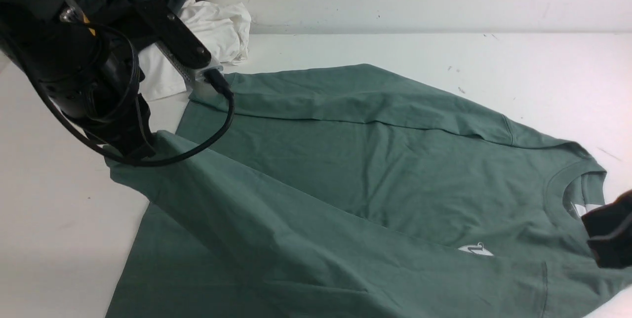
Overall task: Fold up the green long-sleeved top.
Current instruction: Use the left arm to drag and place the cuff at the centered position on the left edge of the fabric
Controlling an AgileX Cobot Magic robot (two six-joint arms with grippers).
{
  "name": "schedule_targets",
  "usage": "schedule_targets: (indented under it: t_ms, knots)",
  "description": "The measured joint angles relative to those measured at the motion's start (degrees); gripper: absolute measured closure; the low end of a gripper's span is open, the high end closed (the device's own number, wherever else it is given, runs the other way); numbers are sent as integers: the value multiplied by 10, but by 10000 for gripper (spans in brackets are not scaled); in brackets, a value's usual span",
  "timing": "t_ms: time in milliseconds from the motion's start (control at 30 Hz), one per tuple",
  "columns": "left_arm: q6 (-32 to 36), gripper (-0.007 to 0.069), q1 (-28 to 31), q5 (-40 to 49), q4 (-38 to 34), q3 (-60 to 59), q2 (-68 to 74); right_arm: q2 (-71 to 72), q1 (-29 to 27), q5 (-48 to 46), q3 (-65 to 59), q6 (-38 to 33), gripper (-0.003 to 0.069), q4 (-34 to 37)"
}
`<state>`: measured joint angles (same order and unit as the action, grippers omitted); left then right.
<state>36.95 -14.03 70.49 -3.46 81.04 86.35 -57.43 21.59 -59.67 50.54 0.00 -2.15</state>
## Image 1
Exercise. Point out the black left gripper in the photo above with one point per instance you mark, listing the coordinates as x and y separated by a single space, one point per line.
96 89

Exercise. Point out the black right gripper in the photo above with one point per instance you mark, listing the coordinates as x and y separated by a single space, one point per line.
609 230

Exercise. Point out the green long sleeve shirt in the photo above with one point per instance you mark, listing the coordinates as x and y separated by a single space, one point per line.
352 192

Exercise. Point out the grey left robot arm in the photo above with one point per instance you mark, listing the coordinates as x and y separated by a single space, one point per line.
31 30

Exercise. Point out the white crumpled shirt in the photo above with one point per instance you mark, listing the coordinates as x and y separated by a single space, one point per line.
223 29

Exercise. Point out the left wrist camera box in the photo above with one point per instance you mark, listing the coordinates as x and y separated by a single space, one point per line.
193 61

